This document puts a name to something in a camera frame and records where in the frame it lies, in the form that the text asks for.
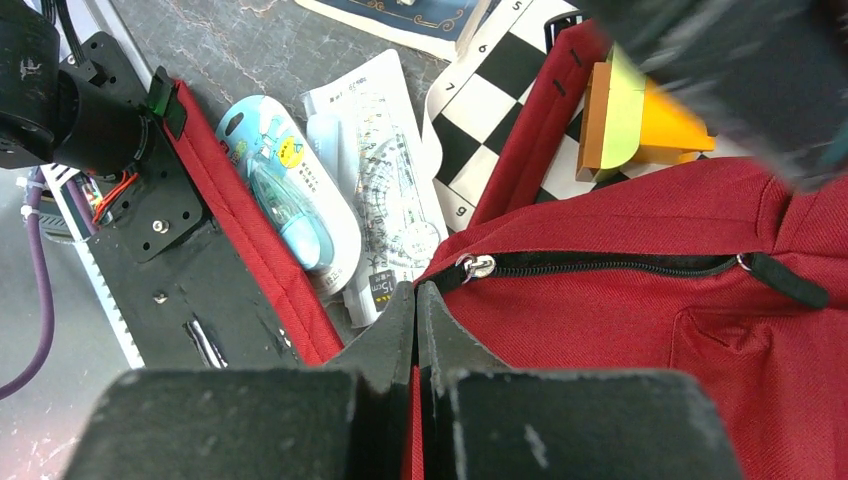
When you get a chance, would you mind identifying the yellow orange block stack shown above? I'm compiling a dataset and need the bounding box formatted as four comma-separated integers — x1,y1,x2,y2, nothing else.
575,45,716,182

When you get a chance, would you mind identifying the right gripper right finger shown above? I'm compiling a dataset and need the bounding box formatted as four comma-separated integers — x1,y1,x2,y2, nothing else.
416,282,743,479

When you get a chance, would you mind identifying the dark blue book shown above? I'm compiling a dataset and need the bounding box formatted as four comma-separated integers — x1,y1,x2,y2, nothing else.
297,0,493,62

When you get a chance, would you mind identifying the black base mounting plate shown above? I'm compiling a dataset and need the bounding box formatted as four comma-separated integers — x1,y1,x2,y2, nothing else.
55,31,302,369

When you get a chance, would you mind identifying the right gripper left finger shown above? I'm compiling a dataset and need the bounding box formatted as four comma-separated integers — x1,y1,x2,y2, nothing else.
65,282,415,479

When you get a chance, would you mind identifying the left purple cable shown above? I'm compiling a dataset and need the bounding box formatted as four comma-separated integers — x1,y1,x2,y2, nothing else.
0,168,56,402

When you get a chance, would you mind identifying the red student backpack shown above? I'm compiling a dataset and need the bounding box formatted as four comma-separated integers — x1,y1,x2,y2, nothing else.
146,19,848,480

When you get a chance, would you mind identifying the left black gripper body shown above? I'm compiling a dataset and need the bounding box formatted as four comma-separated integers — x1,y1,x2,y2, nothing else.
579,0,847,191

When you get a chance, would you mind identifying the blue packaged correction tape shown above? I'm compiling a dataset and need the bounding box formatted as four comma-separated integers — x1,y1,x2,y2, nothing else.
216,95,361,298

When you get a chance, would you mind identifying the white cable comb rail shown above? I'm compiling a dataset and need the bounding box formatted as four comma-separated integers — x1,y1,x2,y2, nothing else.
40,164,145,369

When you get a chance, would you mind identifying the black white chess mat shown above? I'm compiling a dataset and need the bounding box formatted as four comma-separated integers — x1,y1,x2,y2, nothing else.
424,1,727,232

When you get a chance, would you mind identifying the packaged ruler set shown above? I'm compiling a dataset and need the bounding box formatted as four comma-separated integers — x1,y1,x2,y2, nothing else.
302,49,447,328

